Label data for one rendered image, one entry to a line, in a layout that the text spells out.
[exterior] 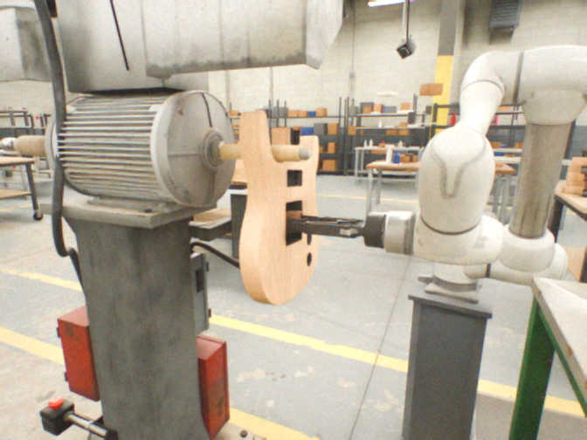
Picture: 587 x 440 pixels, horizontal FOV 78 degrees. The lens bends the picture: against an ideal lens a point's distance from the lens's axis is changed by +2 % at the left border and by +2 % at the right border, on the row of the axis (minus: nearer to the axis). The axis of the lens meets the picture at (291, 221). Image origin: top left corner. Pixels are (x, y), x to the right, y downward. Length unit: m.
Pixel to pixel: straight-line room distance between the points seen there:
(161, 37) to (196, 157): 0.23
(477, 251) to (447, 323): 0.76
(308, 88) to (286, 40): 12.00
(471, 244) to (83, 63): 0.88
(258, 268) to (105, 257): 0.42
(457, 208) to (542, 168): 0.64
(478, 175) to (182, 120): 0.54
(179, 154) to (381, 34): 11.57
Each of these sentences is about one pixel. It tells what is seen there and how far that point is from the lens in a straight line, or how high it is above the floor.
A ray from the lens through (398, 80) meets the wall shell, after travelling 11.87.
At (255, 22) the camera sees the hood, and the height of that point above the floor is 1.45.
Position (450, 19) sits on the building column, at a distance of 7.76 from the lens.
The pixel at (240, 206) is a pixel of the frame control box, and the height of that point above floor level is 1.08.
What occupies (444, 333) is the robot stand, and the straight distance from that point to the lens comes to 1.48.
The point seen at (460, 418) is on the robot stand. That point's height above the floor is 0.25.
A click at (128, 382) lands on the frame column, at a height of 0.66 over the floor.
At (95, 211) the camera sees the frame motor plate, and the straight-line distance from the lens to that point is 0.93.
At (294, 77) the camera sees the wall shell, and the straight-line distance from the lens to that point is 12.80.
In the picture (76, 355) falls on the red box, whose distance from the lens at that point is 1.22.
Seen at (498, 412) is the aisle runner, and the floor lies 0.00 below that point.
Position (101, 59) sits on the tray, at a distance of 0.93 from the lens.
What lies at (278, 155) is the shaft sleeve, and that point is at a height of 1.25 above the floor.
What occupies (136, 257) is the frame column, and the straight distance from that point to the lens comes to 0.91.
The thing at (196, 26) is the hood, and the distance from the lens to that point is 0.67.
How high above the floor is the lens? 1.29
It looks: 14 degrees down
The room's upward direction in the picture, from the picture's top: straight up
